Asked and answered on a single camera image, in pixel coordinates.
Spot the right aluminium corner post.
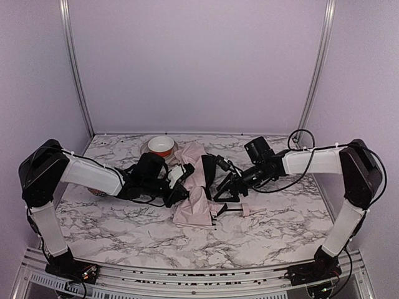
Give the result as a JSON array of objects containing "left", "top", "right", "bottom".
[{"left": 297, "top": 0, "right": 336, "bottom": 129}]

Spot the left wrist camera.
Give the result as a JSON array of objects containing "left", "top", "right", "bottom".
[{"left": 167, "top": 163, "right": 195, "bottom": 189}]

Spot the red and white bowl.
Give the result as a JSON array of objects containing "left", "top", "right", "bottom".
[{"left": 148, "top": 136, "right": 175, "bottom": 157}]

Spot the left aluminium corner post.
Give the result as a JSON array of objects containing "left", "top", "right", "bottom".
[{"left": 59, "top": 0, "right": 95, "bottom": 139}]

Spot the aluminium front rail frame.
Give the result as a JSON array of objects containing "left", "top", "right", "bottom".
[{"left": 10, "top": 248, "right": 375, "bottom": 298}]

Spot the grey round plate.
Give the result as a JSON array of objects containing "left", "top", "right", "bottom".
[{"left": 140, "top": 140, "right": 179, "bottom": 165}]

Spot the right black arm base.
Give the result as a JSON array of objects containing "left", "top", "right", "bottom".
[{"left": 284, "top": 263, "right": 342, "bottom": 286}]

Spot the aluminium corner post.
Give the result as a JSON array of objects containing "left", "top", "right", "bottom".
[
  {"left": 297, "top": 0, "right": 336, "bottom": 129},
  {"left": 59, "top": 0, "right": 95, "bottom": 139}
]

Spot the red patterned round pouch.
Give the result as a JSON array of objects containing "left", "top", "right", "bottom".
[{"left": 87, "top": 188, "right": 107, "bottom": 197}]

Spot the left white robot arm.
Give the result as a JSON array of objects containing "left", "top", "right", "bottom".
[{"left": 17, "top": 139, "right": 195, "bottom": 273}]

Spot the pink and black umbrella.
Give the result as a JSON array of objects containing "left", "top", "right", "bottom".
[{"left": 173, "top": 143, "right": 267, "bottom": 231}]

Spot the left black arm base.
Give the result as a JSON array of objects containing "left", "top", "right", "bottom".
[{"left": 45, "top": 262, "right": 100, "bottom": 285}]

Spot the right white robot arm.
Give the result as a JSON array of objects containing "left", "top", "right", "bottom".
[{"left": 213, "top": 136, "right": 388, "bottom": 270}]

